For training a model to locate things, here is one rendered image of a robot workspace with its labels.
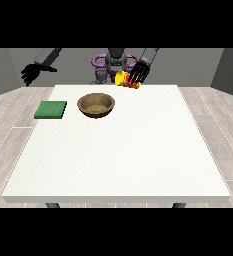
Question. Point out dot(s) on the yellow cup with melon print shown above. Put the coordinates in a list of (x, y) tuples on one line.
[(122, 79)]

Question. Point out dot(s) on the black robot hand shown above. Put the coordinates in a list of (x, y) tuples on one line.
[(32, 73), (138, 73)]

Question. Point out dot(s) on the dark table leg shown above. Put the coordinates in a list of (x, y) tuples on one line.
[(179, 205), (52, 205)]

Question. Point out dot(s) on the grey robot trunk purple rings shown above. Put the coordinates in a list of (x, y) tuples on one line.
[(115, 63)]

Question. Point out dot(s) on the brown wooden bowl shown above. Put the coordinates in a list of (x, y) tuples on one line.
[(96, 104)]

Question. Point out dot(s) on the green square pad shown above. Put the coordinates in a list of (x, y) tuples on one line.
[(50, 109)]

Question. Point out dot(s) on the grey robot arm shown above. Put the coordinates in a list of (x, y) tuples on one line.
[(149, 55), (46, 56)]

